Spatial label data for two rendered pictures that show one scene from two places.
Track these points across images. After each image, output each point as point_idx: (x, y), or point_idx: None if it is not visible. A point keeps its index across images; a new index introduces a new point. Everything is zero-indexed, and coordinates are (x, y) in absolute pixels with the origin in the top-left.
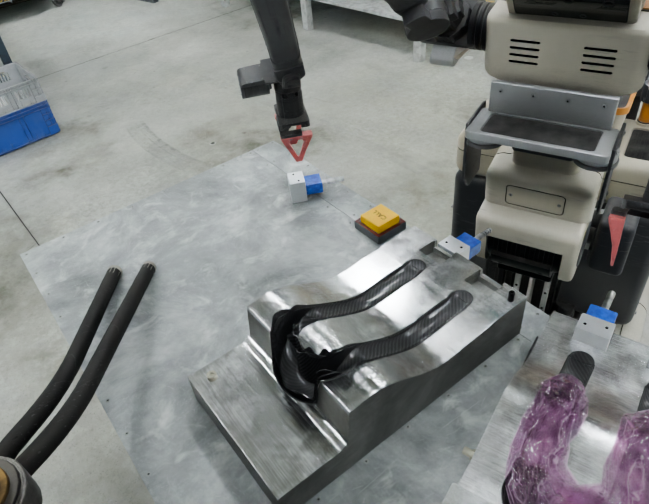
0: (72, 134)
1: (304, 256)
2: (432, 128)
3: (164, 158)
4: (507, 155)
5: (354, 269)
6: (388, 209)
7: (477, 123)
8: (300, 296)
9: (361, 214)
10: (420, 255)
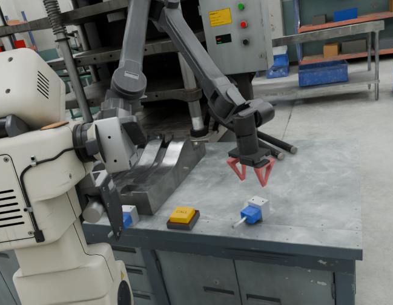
0: None
1: (215, 193)
2: None
3: None
4: (92, 253)
5: (166, 171)
6: (178, 216)
7: (103, 174)
8: (174, 146)
9: (203, 224)
10: (137, 183)
